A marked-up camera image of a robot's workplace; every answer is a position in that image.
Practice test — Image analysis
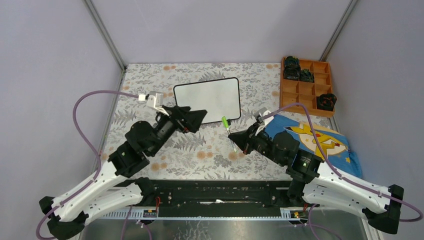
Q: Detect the orange wooden compartment tray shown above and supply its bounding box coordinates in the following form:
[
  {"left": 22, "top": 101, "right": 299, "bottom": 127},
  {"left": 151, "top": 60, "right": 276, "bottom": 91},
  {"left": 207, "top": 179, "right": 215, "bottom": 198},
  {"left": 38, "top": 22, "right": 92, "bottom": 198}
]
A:
[{"left": 279, "top": 56, "right": 335, "bottom": 118}]

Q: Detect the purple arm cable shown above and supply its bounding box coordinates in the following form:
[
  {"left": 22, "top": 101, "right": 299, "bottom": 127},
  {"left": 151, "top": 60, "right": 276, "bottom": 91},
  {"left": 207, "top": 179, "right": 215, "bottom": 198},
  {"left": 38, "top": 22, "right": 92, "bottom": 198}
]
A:
[
  {"left": 263, "top": 102, "right": 424, "bottom": 223},
  {"left": 35, "top": 90, "right": 142, "bottom": 240}
]

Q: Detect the blue yellow cartoon cloth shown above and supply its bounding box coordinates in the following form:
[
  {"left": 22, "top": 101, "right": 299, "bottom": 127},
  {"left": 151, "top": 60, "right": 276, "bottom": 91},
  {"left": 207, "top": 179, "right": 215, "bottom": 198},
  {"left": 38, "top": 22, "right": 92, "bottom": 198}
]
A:
[{"left": 264, "top": 115, "right": 363, "bottom": 179}]

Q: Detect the left aluminium frame post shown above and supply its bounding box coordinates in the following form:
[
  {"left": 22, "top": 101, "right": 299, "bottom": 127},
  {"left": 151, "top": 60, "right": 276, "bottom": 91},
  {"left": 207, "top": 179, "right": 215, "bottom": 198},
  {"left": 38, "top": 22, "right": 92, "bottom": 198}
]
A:
[{"left": 82, "top": 0, "right": 127, "bottom": 71}]

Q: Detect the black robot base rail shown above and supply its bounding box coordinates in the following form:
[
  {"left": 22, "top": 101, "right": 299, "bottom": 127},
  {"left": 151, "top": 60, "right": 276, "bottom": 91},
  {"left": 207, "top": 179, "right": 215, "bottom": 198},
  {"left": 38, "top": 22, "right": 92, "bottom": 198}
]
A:
[{"left": 139, "top": 179, "right": 310, "bottom": 219}]

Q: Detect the small black-framed whiteboard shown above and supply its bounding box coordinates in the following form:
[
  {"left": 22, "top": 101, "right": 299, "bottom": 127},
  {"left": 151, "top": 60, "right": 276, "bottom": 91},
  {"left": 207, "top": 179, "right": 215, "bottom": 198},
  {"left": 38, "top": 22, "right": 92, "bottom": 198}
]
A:
[{"left": 173, "top": 77, "right": 241, "bottom": 124}]

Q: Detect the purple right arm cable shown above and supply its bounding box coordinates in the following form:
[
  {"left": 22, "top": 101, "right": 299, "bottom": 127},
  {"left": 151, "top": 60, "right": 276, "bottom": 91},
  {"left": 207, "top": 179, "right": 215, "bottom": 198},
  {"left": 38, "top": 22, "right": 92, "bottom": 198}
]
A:
[{"left": 263, "top": 102, "right": 424, "bottom": 223}]

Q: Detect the black object tray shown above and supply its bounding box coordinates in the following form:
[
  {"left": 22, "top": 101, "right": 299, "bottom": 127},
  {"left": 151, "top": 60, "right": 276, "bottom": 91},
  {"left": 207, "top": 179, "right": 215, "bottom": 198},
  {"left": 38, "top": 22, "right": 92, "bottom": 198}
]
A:
[
  {"left": 283, "top": 55, "right": 300, "bottom": 68},
  {"left": 299, "top": 69, "right": 315, "bottom": 83},
  {"left": 316, "top": 93, "right": 338, "bottom": 111},
  {"left": 283, "top": 65, "right": 301, "bottom": 81}
]

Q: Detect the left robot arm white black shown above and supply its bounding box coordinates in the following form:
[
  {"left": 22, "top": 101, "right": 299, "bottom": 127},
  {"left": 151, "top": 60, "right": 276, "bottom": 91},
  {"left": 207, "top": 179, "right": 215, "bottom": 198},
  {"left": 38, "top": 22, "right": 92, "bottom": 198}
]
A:
[{"left": 39, "top": 106, "right": 208, "bottom": 240}]

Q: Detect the black object tray right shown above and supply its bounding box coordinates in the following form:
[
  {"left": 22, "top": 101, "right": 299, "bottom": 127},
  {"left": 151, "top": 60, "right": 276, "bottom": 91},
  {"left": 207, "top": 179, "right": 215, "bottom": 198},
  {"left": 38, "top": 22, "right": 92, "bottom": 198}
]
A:
[{"left": 316, "top": 93, "right": 338, "bottom": 111}]

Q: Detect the black object tray top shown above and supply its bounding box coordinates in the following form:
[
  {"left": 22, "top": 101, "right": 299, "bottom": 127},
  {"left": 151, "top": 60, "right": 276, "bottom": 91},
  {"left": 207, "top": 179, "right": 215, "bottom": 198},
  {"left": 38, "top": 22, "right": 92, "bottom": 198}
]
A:
[{"left": 283, "top": 55, "right": 300, "bottom": 68}]

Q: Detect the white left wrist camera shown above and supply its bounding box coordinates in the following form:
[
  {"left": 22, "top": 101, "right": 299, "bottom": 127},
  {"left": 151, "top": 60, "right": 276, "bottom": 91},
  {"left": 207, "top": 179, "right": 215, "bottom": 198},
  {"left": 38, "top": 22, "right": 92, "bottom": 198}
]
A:
[{"left": 138, "top": 91, "right": 169, "bottom": 116}]

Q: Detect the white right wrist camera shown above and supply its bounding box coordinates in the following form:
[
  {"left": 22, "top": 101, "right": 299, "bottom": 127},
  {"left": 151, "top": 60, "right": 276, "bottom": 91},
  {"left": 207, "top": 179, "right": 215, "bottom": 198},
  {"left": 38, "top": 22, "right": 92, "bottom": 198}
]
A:
[{"left": 254, "top": 107, "right": 274, "bottom": 136}]

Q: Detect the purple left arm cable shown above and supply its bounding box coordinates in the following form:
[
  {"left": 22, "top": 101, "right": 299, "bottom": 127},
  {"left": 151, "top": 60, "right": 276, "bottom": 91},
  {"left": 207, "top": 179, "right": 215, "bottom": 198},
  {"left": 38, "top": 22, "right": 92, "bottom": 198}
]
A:
[{"left": 35, "top": 90, "right": 142, "bottom": 240}]

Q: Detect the right aluminium frame post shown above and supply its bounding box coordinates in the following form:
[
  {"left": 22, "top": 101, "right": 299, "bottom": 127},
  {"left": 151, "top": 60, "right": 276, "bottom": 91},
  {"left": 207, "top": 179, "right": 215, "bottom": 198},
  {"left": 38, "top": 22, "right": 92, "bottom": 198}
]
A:
[{"left": 319, "top": 0, "right": 360, "bottom": 62}]

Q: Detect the black object tray middle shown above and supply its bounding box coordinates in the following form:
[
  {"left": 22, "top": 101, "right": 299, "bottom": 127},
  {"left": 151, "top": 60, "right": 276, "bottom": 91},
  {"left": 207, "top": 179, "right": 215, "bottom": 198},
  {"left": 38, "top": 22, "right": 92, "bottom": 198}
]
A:
[{"left": 299, "top": 69, "right": 315, "bottom": 83}]

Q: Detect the white marker pen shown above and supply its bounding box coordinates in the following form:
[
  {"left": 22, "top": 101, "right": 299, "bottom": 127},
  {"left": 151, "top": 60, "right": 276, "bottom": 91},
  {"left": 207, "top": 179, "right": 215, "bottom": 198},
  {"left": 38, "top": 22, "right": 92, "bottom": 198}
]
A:
[{"left": 225, "top": 129, "right": 237, "bottom": 153}]

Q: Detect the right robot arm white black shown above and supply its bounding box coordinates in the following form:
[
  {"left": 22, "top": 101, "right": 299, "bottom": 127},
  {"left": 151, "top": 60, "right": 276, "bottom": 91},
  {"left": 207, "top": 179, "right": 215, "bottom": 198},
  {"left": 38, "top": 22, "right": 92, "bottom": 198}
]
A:
[{"left": 228, "top": 123, "right": 404, "bottom": 235}]

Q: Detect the green marker cap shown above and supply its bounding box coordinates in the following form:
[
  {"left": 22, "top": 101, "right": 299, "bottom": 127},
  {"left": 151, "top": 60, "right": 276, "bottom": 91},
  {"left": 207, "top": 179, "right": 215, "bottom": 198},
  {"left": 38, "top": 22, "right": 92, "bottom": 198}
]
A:
[{"left": 221, "top": 116, "right": 231, "bottom": 130}]

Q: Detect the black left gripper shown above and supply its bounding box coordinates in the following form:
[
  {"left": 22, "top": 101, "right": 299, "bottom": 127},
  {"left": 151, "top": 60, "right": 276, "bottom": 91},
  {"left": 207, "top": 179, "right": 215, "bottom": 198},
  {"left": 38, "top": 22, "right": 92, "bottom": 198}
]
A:
[{"left": 148, "top": 105, "right": 208, "bottom": 157}]

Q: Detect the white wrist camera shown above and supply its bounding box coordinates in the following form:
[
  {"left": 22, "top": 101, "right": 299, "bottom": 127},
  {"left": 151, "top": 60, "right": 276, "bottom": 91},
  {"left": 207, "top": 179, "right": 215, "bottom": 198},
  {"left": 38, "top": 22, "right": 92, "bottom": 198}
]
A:
[
  {"left": 254, "top": 107, "right": 274, "bottom": 136},
  {"left": 138, "top": 91, "right": 169, "bottom": 116}
]

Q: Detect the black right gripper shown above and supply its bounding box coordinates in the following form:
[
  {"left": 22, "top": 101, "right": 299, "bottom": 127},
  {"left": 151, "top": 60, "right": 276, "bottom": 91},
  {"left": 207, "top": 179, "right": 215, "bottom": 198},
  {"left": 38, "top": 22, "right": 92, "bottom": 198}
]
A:
[{"left": 228, "top": 121, "right": 285, "bottom": 166}]

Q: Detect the aluminium frame post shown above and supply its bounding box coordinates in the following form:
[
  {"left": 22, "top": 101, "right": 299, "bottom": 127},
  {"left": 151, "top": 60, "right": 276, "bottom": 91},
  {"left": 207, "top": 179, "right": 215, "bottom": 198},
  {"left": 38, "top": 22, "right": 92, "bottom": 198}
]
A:
[
  {"left": 319, "top": 0, "right": 360, "bottom": 62},
  {"left": 82, "top": 0, "right": 127, "bottom": 71}
]

